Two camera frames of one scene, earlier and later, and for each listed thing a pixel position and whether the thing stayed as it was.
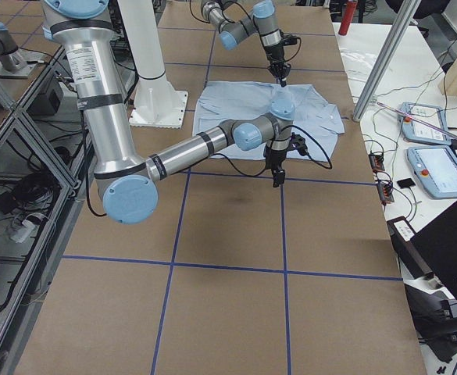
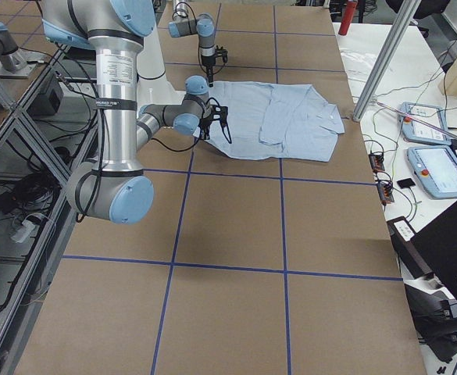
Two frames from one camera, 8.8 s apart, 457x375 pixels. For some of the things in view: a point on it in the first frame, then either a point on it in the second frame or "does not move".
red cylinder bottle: [348, 16] does not move
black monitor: [448, 248] does not move
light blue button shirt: [315, 128] does not move
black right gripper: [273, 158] → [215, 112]
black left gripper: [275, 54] → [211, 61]
